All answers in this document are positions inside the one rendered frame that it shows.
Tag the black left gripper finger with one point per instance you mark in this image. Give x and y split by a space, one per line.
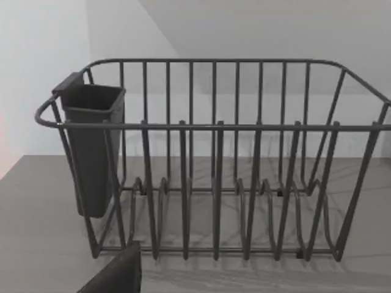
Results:
122 274

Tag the dark grey cutlery holder cup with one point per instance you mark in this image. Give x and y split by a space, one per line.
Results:
91 146

